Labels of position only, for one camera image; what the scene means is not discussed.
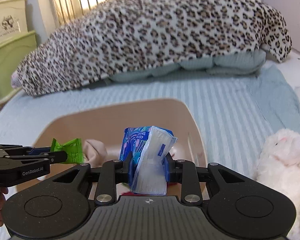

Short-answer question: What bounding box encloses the green snack packet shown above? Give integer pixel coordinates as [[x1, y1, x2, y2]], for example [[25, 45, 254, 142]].
[[50, 138, 84, 164]]

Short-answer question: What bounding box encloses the pink cloth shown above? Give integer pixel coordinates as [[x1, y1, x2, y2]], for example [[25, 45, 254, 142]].
[[82, 139, 108, 168]]

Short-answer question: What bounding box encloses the blue tissue pack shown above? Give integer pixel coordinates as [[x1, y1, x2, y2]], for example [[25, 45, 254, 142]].
[[120, 126, 178, 196]]

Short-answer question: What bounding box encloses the beige plastic storage bin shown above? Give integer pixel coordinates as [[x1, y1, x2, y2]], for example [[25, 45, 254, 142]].
[[33, 99, 207, 167]]

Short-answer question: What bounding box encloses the green plastic drawer cabinet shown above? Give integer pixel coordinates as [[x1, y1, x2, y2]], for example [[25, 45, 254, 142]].
[[0, 30, 37, 103]]

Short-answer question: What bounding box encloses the light blue striped bedsheet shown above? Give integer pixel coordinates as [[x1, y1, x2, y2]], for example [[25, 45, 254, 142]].
[[0, 66, 300, 176]]

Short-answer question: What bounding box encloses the white fluffy plush toy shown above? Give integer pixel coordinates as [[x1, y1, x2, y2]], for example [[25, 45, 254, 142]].
[[253, 129, 300, 239]]

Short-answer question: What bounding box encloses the cream plastic drawer cabinet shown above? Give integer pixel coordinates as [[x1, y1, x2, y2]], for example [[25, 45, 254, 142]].
[[0, 0, 28, 42]]

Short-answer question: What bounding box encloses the leopard print blanket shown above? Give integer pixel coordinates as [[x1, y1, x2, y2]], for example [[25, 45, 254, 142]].
[[11, 0, 292, 96]]

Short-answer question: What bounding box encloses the teal quilted duvet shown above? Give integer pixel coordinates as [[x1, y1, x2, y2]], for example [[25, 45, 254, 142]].
[[109, 49, 266, 83]]

